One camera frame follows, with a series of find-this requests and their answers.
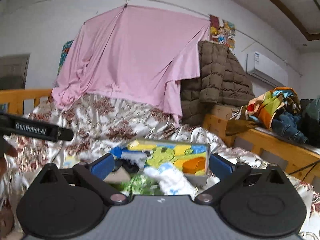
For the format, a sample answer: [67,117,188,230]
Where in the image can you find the beige knit sock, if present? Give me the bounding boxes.
[104,167,131,184]

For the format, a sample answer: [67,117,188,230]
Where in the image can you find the wooden left bed rail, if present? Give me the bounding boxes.
[0,88,52,115]

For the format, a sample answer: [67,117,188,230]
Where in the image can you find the green patterned cloth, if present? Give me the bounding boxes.
[117,174,163,197]

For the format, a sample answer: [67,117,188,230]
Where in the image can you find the wooden bed frame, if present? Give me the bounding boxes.
[203,113,319,183]

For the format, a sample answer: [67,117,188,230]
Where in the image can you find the grey box with cartoon picture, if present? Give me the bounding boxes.
[110,139,210,186]

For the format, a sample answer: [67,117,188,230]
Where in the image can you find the brown quilted jacket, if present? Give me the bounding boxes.
[181,41,254,126]

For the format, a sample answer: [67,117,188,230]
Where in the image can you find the colourful patchwork cloth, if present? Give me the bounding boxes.
[246,87,301,130]

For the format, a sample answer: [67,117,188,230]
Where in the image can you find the floral satin bedspread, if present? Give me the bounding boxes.
[0,93,320,240]

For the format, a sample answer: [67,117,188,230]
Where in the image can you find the colourful left wall poster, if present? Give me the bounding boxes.
[57,40,73,74]

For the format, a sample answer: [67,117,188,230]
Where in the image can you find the brown printed bag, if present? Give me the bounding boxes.
[225,105,260,136]

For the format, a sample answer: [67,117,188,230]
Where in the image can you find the pink hanging sheet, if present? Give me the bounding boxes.
[52,5,210,122]

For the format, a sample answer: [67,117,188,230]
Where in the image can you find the black sock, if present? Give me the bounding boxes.
[113,159,142,174]

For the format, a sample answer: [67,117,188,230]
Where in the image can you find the white blue patterned sock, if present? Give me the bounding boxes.
[143,163,197,198]

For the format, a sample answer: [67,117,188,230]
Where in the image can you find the blue denim garment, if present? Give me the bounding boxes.
[271,111,308,144]

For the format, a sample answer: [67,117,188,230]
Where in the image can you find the white air conditioner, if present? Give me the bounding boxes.
[246,51,289,87]

